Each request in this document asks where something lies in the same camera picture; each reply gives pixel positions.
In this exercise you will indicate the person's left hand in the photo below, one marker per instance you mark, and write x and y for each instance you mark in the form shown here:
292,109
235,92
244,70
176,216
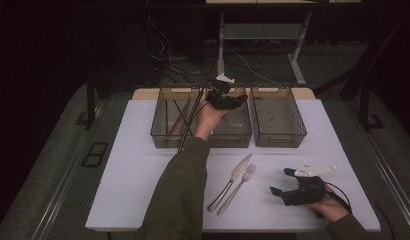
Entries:
208,121

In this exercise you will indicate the white table mat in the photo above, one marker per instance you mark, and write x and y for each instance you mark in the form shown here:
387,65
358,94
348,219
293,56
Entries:
326,143

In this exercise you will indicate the silver fork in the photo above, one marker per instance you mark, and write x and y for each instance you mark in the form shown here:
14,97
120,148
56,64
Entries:
249,170

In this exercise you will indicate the person's right hand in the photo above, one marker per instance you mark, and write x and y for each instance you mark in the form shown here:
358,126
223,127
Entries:
331,208

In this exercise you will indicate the transparent brown plastic bin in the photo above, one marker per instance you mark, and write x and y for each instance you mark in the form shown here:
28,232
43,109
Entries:
236,140
279,140
159,140

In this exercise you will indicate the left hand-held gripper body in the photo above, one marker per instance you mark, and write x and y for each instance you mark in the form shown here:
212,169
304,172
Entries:
223,101

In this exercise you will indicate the silver table knife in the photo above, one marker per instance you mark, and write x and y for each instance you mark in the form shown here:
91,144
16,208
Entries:
239,168

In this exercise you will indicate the metal floor rail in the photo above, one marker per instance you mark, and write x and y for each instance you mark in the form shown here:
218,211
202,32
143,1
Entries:
389,173
66,186

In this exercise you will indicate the black metal stand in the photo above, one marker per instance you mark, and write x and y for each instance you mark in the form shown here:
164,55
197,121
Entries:
90,106
364,110

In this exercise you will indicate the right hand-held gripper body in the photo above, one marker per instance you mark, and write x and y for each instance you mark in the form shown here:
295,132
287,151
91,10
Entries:
306,193

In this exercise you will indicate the white metal desk frame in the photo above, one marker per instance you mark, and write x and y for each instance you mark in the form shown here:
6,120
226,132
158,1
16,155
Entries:
220,50

